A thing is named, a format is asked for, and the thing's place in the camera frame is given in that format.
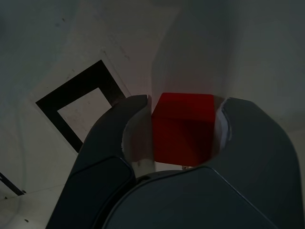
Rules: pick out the black tape square outline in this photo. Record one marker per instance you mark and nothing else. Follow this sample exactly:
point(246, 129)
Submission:
point(47, 105)

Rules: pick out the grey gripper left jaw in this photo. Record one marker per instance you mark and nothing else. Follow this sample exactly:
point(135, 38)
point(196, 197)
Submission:
point(95, 167)

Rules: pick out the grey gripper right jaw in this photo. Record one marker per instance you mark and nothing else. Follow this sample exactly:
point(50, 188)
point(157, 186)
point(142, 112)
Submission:
point(214, 202)

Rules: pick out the red cube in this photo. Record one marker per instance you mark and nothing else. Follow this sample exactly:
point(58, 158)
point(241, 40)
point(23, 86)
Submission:
point(183, 128)

